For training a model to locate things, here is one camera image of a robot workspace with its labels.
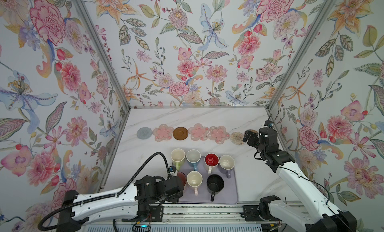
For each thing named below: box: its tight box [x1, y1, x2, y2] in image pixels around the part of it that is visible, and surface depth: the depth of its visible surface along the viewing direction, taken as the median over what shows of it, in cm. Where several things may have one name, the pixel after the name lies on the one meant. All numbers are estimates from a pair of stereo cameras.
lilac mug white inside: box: [219, 154, 235, 179], surface depth 86 cm
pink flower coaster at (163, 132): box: [153, 123, 174, 142], surface depth 108 cm
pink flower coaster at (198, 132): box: [188, 123, 209, 141], surface depth 109 cm
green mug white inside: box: [170, 148, 186, 171], surface depth 88 cm
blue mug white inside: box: [186, 149, 202, 171], surface depth 86 cm
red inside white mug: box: [204, 153, 220, 175], surface depth 88 cm
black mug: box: [206, 174, 225, 202], surface depth 78 cm
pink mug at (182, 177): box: [177, 171, 187, 187], surface depth 77 cm
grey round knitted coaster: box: [136, 127, 153, 140], surface depth 108 cm
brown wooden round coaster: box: [172, 127, 189, 141], surface depth 108 cm
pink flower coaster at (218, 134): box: [208, 125, 230, 145], surface depth 107 cm
